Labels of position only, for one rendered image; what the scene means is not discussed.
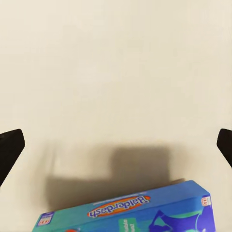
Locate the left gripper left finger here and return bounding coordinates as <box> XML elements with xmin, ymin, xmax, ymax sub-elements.
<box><xmin>0</xmin><ymin>129</ymin><xmax>25</xmax><ymax>186</ymax></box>

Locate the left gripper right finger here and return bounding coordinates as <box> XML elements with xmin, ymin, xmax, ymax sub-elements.
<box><xmin>217</xmin><ymin>128</ymin><xmax>232</xmax><ymax>167</ymax></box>

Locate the board game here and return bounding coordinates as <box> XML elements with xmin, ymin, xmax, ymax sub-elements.
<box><xmin>32</xmin><ymin>180</ymin><xmax>216</xmax><ymax>232</ymax></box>

